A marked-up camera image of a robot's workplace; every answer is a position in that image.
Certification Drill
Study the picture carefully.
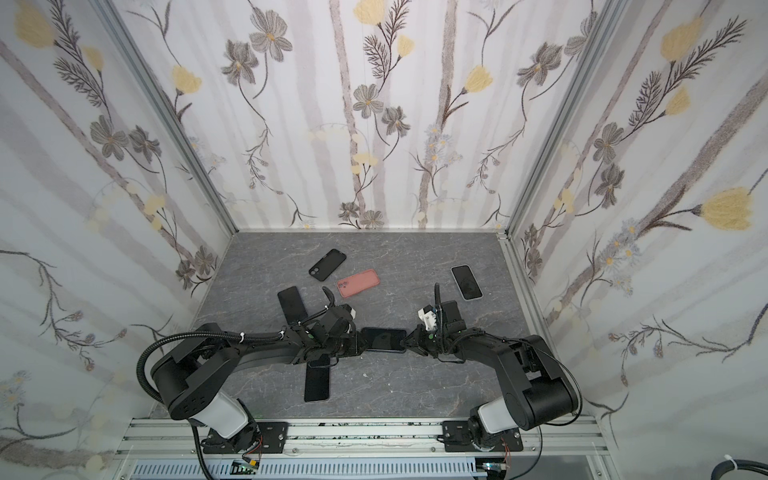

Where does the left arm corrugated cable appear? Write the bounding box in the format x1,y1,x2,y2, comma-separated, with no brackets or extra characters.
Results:
136,331,283,404

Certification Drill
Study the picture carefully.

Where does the right corner aluminium post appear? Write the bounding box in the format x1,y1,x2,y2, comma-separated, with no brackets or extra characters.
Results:
504,1,629,237

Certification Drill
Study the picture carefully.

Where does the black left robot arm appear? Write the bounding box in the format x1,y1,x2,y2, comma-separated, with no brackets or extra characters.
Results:
136,304,367,440

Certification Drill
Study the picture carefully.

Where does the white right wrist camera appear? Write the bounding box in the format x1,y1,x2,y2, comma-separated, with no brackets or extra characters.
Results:
417,305,437,332

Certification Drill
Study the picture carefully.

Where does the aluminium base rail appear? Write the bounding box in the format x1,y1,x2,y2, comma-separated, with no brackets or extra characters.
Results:
113,416,619,480

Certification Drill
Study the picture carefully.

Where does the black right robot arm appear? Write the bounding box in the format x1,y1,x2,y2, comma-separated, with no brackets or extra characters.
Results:
403,301,581,435

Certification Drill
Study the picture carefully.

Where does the blue-edged phone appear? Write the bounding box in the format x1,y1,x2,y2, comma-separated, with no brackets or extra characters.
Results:
277,286,309,326
360,327,408,353

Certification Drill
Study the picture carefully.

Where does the pink phone case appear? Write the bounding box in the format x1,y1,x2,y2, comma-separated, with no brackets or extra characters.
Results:
337,269,380,298

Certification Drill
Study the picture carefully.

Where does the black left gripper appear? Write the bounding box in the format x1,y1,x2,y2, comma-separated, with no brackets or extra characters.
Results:
324,333,373,358

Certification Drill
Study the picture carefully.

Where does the left corner aluminium post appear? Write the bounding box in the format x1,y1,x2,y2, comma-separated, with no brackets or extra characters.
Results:
89,0,238,236

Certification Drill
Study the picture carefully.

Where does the black cable bottom right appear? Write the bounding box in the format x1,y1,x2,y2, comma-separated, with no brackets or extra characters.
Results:
710,454,768,480

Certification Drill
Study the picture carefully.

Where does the small black phone case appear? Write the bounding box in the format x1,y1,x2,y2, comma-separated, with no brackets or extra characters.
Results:
308,248,347,282

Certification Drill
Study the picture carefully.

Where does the purple-edged phone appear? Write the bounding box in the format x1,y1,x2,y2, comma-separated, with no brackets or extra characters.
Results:
304,361,330,403
451,265,483,301

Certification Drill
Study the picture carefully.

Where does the corner aluminium post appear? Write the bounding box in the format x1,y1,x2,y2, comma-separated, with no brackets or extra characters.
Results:
504,1,629,237
89,0,238,236

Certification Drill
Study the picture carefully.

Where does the white slotted cable duct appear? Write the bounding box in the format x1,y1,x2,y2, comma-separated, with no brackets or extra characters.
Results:
128,458,490,480

